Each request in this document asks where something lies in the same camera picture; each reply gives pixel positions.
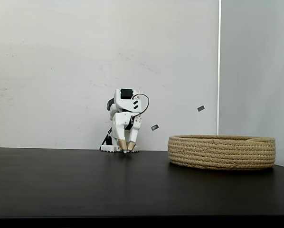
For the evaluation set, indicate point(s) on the black tape piece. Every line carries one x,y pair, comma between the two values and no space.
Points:
201,108
155,127

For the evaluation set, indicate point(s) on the white vertical wall trim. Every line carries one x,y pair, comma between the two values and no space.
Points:
219,71

